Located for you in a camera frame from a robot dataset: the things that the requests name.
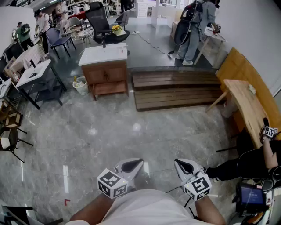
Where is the black tablet screen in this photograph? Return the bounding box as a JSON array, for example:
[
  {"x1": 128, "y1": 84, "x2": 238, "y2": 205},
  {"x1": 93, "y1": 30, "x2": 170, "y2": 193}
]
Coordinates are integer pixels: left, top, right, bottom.
[{"x1": 238, "y1": 183, "x2": 268, "y2": 212}]

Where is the small white sink top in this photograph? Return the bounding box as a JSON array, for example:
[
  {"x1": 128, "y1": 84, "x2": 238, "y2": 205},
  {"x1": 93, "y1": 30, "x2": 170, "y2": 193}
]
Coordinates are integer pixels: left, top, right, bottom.
[{"x1": 15, "y1": 58, "x2": 52, "y2": 89}]

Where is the gold wire chair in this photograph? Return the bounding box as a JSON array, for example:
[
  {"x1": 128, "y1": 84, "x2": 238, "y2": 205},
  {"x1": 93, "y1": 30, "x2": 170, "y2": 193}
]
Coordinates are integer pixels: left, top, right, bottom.
[{"x1": 63, "y1": 16, "x2": 95, "y2": 44}]

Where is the black metal sink stand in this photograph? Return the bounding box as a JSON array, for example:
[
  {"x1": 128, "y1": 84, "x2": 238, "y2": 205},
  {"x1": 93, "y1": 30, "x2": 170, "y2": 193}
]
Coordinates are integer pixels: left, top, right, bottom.
[{"x1": 16, "y1": 63, "x2": 68, "y2": 110}]

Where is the person's left forearm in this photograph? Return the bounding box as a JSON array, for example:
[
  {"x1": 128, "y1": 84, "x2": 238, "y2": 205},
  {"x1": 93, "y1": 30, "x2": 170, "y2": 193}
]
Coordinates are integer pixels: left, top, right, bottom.
[{"x1": 69, "y1": 192, "x2": 123, "y2": 225}]

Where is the white board under bouquet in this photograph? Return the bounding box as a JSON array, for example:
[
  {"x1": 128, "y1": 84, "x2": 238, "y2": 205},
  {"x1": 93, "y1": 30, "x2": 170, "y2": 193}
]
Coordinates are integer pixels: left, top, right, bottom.
[{"x1": 112, "y1": 29, "x2": 128, "y2": 37}]

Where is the dark wooden slat platform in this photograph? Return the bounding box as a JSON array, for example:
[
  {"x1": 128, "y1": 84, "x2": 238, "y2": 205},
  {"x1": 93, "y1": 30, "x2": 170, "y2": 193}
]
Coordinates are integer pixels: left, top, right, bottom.
[{"x1": 131, "y1": 70, "x2": 227, "y2": 112}]

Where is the white ceramic sink basin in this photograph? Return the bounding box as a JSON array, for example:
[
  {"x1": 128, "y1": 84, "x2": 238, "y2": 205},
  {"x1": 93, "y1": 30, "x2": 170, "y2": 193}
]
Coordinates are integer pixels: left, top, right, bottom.
[{"x1": 78, "y1": 42, "x2": 128, "y2": 66}]

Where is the black round frame chair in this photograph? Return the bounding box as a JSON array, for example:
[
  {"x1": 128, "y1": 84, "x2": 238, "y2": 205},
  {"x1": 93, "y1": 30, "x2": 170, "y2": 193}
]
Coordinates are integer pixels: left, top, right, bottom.
[{"x1": 0, "y1": 126, "x2": 34, "y2": 163}]

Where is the blue chair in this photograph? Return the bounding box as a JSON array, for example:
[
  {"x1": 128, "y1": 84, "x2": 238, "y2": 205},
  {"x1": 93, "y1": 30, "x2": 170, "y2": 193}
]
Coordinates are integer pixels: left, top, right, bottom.
[{"x1": 45, "y1": 28, "x2": 77, "y2": 59}]

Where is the small wooden stool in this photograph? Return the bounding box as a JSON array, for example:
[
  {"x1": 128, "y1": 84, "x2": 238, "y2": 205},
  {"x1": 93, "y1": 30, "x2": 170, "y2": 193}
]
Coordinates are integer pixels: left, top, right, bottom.
[{"x1": 0, "y1": 100, "x2": 24, "y2": 128}]

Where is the yellow wooden board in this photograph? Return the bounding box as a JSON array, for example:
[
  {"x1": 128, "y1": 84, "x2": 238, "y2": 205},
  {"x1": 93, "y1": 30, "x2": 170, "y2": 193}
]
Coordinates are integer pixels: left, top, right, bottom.
[{"x1": 216, "y1": 47, "x2": 281, "y2": 141}]

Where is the person's right forearm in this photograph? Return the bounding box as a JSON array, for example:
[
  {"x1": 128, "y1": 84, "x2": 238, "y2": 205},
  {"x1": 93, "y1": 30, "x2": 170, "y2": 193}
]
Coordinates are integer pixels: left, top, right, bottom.
[{"x1": 194, "y1": 196, "x2": 227, "y2": 225}]

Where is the light wooden table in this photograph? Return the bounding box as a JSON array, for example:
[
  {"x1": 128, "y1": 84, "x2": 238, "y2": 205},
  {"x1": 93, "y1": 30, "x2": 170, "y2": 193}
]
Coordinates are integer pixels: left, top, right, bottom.
[{"x1": 205, "y1": 79, "x2": 275, "y2": 149}]

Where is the yellow sunflower bouquet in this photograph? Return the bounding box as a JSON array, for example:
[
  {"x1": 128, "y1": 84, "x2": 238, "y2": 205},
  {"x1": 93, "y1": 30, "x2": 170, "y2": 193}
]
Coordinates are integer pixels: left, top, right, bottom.
[{"x1": 111, "y1": 24, "x2": 123, "y2": 36}]

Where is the white waste bin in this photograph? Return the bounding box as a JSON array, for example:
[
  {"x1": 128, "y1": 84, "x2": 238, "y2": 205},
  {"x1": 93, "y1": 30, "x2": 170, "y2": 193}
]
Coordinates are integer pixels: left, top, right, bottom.
[{"x1": 72, "y1": 76, "x2": 89, "y2": 96}]

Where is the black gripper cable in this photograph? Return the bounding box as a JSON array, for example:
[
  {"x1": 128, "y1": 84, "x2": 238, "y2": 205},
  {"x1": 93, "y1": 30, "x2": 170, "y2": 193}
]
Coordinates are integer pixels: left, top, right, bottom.
[{"x1": 166, "y1": 186, "x2": 199, "y2": 220}]

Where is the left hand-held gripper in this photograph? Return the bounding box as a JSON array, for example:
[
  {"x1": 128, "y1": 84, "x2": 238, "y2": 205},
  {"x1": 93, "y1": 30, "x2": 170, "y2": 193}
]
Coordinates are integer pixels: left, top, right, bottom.
[{"x1": 96, "y1": 158, "x2": 144, "y2": 200}]

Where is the table with checked cloth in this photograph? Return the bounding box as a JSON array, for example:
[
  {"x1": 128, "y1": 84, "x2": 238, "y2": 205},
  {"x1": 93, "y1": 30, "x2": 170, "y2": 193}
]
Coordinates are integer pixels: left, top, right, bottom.
[{"x1": 9, "y1": 44, "x2": 48, "y2": 74}]

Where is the white table with wooden legs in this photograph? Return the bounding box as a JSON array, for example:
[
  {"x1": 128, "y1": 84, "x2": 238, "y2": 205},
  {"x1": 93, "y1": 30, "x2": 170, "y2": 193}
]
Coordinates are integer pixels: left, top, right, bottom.
[{"x1": 194, "y1": 25, "x2": 227, "y2": 65}]

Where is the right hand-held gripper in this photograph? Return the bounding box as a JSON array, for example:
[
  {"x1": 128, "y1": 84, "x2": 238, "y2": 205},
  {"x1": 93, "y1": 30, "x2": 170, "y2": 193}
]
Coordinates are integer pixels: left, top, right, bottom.
[{"x1": 174, "y1": 158, "x2": 213, "y2": 201}]

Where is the person's white shirt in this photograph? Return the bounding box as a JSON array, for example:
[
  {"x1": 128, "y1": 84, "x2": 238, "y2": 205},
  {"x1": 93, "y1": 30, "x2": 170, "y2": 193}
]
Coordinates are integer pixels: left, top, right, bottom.
[{"x1": 71, "y1": 189, "x2": 220, "y2": 225}]

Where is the black mesh office chair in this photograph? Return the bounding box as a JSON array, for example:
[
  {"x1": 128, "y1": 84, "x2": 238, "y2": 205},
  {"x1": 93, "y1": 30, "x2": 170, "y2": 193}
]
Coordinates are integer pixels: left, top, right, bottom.
[{"x1": 85, "y1": 1, "x2": 130, "y2": 45}]

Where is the black floor cable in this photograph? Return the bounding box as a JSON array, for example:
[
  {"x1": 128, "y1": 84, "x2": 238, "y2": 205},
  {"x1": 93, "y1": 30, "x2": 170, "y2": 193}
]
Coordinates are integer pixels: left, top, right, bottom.
[{"x1": 135, "y1": 32, "x2": 176, "y2": 58}]

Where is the wooden vanity cabinet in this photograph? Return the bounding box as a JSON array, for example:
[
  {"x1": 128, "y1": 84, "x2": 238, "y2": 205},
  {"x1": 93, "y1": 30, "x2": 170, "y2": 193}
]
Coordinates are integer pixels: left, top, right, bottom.
[{"x1": 81, "y1": 60, "x2": 130, "y2": 101}]

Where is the grey chair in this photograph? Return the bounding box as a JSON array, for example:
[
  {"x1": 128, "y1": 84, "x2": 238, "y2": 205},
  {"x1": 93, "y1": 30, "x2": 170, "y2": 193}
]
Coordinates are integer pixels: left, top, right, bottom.
[{"x1": 114, "y1": 10, "x2": 130, "y2": 31}]

